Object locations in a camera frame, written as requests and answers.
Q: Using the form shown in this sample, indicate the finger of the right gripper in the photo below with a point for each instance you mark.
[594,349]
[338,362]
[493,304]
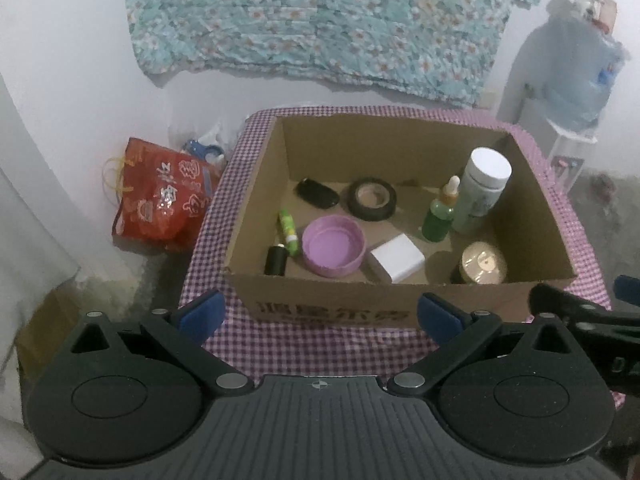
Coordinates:
[570,309]
[627,289]

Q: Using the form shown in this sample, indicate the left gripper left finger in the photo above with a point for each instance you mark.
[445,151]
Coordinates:
[200,318]

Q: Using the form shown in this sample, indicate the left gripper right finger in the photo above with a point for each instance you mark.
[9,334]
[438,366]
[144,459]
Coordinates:
[440,320]

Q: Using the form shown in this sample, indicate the gold round metal tin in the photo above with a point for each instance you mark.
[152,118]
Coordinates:
[480,263]

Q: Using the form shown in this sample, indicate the green dropper bottle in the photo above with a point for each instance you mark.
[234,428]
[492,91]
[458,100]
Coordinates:
[440,215]

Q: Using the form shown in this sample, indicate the green glue stick tube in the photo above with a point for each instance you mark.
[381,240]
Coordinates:
[289,232]

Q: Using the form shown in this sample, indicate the white medicine bottle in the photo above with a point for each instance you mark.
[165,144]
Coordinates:
[483,180]

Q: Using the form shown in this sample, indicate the white square box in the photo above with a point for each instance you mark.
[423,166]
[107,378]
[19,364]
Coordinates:
[395,260]

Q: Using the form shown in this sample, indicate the small black cylinder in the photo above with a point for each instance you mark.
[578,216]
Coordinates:
[276,260]

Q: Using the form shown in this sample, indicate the brown cardboard box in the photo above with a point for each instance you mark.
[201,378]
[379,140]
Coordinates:
[416,157]

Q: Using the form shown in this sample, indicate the red gift bag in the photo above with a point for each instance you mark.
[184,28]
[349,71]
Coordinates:
[163,195]

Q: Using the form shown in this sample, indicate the black tape roll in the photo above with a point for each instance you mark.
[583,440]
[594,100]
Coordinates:
[371,199]

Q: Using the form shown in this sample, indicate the white water dispenser stand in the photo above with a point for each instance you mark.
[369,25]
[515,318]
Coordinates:
[566,151]

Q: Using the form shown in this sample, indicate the black oval case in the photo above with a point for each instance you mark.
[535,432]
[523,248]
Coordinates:
[316,194]

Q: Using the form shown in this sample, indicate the blue white plastic bag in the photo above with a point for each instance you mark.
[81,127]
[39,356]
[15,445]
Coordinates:
[213,144]

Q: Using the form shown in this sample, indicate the large blue water jug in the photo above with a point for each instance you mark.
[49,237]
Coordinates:
[585,60]

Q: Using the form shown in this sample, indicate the teal floral curtain cloth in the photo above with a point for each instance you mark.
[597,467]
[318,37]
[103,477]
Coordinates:
[439,50]

